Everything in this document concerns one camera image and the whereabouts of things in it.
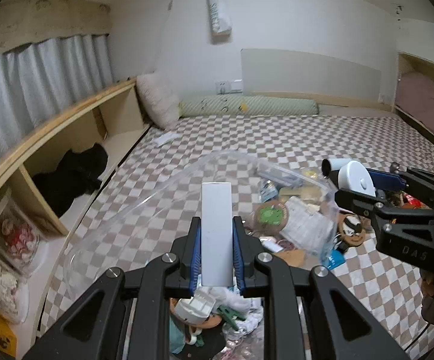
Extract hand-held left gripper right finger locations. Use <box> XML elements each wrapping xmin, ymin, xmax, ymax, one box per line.
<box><xmin>233</xmin><ymin>215</ymin><xmax>412</xmax><ymax>360</ymax></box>

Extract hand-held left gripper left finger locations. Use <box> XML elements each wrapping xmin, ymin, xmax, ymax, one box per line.
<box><xmin>22</xmin><ymin>215</ymin><xmax>203</xmax><ymax>360</ymax></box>

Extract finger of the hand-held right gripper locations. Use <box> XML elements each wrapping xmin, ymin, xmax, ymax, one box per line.
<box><xmin>366</xmin><ymin>162</ymin><xmax>434</xmax><ymax>208</ymax></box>
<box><xmin>334</xmin><ymin>190</ymin><xmax>434</xmax><ymax>234</ymax></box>

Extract white round device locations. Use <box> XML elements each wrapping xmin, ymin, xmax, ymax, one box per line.
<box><xmin>337</xmin><ymin>160</ymin><xmax>377</xmax><ymax>199</ymax></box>

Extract white rectangular box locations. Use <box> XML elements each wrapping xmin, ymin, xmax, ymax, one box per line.
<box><xmin>201</xmin><ymin>182</ymin><xmax>234</xmax><ymax>286</ymax></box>

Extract clear plastic storage bin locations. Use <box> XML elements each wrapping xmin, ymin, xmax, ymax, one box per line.
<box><xmin>61</xmin><ymin>150</ymin><xmax>339</xmax><ymax>360</ymax></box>

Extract person's right hand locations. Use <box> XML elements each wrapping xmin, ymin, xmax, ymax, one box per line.
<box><xmin>421</xmin><ymin>271</ymin><xmax>434</xmax><ymax>298</ymax></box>

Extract panda print coaster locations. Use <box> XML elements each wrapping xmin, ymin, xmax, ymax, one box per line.
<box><xmin>337</xmin><ymin>213</ymin><xmax>368</xmax><ymax>249</ymax></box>

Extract white black cylinder speaker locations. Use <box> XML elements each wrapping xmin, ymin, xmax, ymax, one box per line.
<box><xmin>322</xmin><ymin>158</ymin><xmax>352</xmax><ymax>179</ymax></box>

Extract white cube charger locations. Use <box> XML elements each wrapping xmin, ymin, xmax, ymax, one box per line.
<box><xmin>174</xmin><ymin>289</ymin><xmax>217</xmax><ymax>325</ymax></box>

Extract green print round coaster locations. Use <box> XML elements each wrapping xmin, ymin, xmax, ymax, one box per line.
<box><xmin>256</xmin><ymin>200</ymin><xmax>289</xmax><ymax>231</ymax></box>

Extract olive yellow box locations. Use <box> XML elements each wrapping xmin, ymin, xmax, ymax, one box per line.
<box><xmin>279</xmin><ymin>185</ymin><xmax>326</xmax><ymax>203</ymax></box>

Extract brown cork coaster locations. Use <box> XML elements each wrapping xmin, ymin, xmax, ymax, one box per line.
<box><xmin>277</xmin><ymin>249</ymin><xmax>309</xmax><ymax>271</ymax></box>

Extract checked notebook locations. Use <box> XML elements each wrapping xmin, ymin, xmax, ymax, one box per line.
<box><xmin>277</xmin><ymin>197</ymin><xmax>334</xmax><ymax>256</ymax></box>

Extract teal packet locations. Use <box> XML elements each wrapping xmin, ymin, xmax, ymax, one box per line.
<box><xmin>322</xmin><ymin>249</ymin><xmax>347</xmax><ymax>271</ymax></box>

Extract pink blanket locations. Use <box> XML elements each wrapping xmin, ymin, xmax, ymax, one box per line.
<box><xmin>395</xmin><ymin>71</ymin><xmax>434</xmax><ymax>143</ymax></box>

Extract checkered bed sheet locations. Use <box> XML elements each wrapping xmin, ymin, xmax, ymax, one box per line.
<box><xmin>39</xmin><ymin>114</ymin><xmax>434</xmax><ymax>360</ymax></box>

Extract white paper sheet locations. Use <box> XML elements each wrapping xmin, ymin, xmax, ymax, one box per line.
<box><xmin>154</xmin><ymin>132</ymin><xmax>180</xmax><ymax>148</ymax></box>

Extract beige headboard panel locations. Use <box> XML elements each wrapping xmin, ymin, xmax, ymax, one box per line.
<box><xmin>241</xmin><ymin>48</ymin><xmax>382</xmax><ymax>104</ymax></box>

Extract green bolster pillow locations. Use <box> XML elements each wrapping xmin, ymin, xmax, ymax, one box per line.
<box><xmin>179</xmin><ymin>95</ymin><xmax>320</xmax><ymax>118</ymax></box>

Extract black cloth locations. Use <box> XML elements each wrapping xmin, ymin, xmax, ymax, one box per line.
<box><xmin>32</xmin><ymin>143</ymin><xmax>109</xmax><ymax>218</ymax></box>

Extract fluffy white pillow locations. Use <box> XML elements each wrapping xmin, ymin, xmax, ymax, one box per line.
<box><xmin>136</xmin><ymin>72</ymin><xmax>182</xmax><ymax>130</ymax></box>

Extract clear bag red flowers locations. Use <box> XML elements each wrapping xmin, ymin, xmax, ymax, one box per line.
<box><xmin>0</xmin><ymin>195</ymin><xmax>41</xmax><ymax>271</ymax></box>

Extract wooden bedside shelf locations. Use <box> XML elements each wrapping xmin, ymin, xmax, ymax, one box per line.
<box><xmin>0</xmin><ymin>77</ymin><xmax>152</xmax><ymax>346</ymax></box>

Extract grey curtain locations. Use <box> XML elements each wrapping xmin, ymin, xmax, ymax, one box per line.
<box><xmin>0</xmin><ymin>34</ymin><xmax>114</xmax><ymax>184</ymax></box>

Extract beige curtain valance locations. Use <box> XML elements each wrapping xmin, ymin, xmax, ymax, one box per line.
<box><xmin>0</xmin><ymin>0</ymin><xmax>110</xmax><ymax>68</ymax></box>

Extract wooden alcove frame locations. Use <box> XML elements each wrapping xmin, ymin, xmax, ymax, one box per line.
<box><xmin>391</xmin><ymin>52</ymin><xmax>434</xmax><ymax>158</ymax></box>

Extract white wall switch panel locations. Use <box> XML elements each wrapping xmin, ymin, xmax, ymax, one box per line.
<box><xmin>216</xmin><ymin>79</ymin><xmax>244</xmax><ymax>94</ymax></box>

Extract white hanging wall package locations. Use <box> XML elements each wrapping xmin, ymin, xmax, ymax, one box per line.
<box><xmin>206</xmin><ymin>0</ymin><xmax>234</xmax><ymax>38</ymax></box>

